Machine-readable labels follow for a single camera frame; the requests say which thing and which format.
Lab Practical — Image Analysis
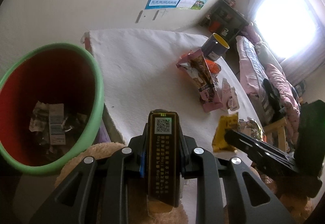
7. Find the foil wrapper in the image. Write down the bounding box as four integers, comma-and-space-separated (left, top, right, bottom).
238, 117, 264, 141

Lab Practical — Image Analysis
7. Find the yellow paper package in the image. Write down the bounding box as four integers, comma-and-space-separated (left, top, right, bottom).
211, 112, 238, 153

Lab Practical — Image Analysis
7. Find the black gold cigarette box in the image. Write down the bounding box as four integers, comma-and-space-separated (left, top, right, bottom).
146, 110, 180, 208

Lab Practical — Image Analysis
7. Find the pale pink small sachet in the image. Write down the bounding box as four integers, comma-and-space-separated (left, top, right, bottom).
221, 78, 240, 111

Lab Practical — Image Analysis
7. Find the orange snack wrapper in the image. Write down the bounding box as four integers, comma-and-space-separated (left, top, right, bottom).
205, 59, 221, 75

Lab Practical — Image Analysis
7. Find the purple nut snack bag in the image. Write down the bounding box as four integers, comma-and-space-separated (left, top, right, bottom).
176, 49, 223, 113

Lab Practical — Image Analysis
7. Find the green red trash bin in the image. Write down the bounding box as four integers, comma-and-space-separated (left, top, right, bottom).
1, 43, 104, 175

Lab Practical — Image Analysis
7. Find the pink patterned bedding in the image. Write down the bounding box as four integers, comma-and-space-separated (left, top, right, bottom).
236, 23, 301, 145

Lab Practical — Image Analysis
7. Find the white cloth mat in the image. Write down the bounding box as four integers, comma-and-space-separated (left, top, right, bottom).
83, 28, 262, 224

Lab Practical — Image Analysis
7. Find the dark mug yellow inside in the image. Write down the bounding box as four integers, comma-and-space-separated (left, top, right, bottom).
201, 33, 230, 61

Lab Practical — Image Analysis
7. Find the bright window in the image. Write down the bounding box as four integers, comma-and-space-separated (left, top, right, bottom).
254, 0, 319, 60

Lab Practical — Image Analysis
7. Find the dark shelf unit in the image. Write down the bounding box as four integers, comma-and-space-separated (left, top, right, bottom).
199, 0, 249, 43

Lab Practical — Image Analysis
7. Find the wooden chair frame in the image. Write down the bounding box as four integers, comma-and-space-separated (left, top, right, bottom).
263, 117, 288, 152

